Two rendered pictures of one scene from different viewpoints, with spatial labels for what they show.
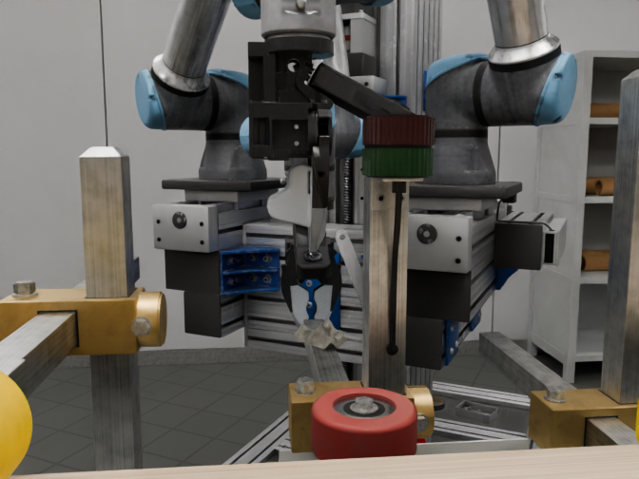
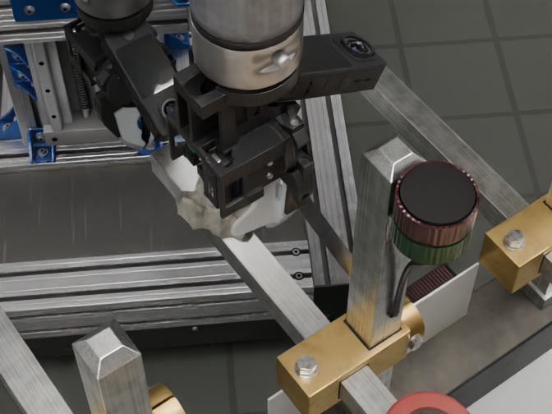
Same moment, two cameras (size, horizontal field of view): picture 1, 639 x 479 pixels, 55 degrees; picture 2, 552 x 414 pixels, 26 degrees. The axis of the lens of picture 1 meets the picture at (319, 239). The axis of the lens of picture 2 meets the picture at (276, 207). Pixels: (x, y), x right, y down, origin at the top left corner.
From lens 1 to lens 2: 78 cm
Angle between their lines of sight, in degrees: 52
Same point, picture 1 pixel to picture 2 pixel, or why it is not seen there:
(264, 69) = (223, 121)
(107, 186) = (130, 380)
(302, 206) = (269, 211)
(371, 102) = (342, 83)
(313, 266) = not seen: hidden behind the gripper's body
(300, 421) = (316, 402)
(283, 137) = (255, 177)
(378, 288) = (385, 282)
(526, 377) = not seen: hidden behind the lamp
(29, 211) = not seen: outside the picture
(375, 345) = (378, 317)
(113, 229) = (138, 402)
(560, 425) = (523, 272)
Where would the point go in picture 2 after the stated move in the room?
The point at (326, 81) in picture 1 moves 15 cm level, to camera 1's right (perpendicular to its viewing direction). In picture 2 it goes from (294, 92) to (466, 16)
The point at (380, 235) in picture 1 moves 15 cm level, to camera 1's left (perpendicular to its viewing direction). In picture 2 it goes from (391, 250) to (224, 332)
